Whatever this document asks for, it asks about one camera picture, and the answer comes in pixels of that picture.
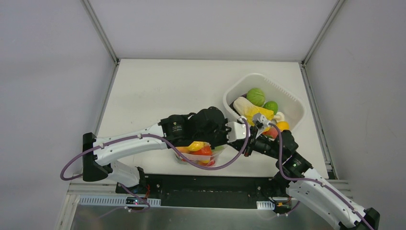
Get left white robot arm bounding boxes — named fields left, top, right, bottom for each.
left=82, top=106, right=232, bottom=194

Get white mushroom toy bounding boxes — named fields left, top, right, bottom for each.
left=273, top=111, right=286, bottom=123

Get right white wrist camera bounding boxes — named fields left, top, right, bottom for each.
left=252, top=113, right=271, bottom=138

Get pink peach toy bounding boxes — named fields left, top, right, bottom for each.
left=262, top=127, right=278, bottom=139

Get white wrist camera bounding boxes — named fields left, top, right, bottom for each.
left=226, top=116, right=250, bottom=143
left=252, top=113, right=271, bottom=138

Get light green fruit toy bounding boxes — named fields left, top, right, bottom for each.
left=263, top=101, right=279, bottom=114

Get clear zip top bag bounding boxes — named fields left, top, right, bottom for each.
left=176, top=141, right=226, bottom=167

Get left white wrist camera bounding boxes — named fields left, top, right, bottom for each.
left=226, top=116, right=250, bottom=143

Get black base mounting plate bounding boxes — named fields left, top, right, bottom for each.
left=129, top=174, right=277, bottom=209

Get yellow napa cabbage toy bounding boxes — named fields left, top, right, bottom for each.
left=233, top=97, right=274, bottom=126

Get round green cabbage toy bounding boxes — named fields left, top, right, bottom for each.
left=246, top=88, right=265, bottom=107

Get white plastic basin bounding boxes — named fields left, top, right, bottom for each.
left=223, top=73, right=307, bottom=132

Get yellow orange mango toy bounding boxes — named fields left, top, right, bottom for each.
left=176, top=147, right=191, bottom=154

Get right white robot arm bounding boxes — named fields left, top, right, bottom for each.
left=246, top=128, right=380, bottom=230

